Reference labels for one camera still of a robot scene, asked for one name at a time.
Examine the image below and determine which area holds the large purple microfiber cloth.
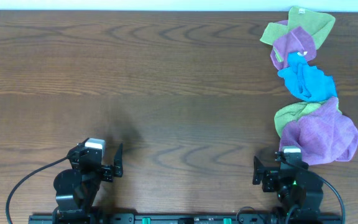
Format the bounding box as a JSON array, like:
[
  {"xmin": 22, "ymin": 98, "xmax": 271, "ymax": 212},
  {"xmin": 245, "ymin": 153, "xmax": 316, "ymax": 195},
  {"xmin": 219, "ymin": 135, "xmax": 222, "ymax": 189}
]
[{"xmin": 279, "ymin": 96, "xmax": 358, "ymax": 166}]

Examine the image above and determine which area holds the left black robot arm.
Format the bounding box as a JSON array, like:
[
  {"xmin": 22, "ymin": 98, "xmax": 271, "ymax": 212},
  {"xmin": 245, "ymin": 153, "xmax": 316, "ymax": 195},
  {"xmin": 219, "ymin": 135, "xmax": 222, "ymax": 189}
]
[{"xmin": 52, "ymin": 138, "xmax": 123, "ymax": 224}]

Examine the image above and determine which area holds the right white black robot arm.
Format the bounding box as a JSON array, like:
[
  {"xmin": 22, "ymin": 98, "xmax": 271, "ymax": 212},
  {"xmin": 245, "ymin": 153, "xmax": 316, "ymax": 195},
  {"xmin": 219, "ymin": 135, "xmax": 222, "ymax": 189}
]
[{"xmin": 252, "ymin": 150, "xmax": 323, "ymax": 224}]

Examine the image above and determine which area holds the green cloth lower pile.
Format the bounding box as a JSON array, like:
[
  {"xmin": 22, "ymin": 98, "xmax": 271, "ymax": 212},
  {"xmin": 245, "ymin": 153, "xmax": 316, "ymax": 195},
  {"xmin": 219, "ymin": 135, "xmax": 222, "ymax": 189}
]
[{"xmin": 273, "ymin": 101, "xmax": 325, "ymax": 137}]

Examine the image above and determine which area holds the blue microfiber cloth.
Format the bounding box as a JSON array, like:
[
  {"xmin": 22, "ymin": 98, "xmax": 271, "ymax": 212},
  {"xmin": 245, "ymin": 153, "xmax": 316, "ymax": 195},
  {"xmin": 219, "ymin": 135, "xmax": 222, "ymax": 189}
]
[{"xmin": 277, "ymin": 52, "xmax": 337, "ymax": 102}]

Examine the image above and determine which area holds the small purple cloth in pile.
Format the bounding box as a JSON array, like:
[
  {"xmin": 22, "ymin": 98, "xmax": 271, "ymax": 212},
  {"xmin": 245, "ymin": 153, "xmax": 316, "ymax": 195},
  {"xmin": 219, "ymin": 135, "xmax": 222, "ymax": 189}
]
[{"xmin": 270, "ymin": 26, "xmax": 316, "ymax": 70}]

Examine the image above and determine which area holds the green cloth at top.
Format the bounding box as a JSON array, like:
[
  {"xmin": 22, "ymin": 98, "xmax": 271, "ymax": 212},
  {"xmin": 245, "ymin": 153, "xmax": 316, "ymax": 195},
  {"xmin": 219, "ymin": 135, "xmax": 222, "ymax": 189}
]
[{"xmin": 260, "ymin": 6, "xmax": 336, "ymax": 50}]

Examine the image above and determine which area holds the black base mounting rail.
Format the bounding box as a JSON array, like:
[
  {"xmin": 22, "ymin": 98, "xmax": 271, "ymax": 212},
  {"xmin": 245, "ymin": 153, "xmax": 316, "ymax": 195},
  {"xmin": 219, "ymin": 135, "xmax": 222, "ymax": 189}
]
[{"xmin": 27, "ymin": 212, "xmax": 343, "ymax": 224}]

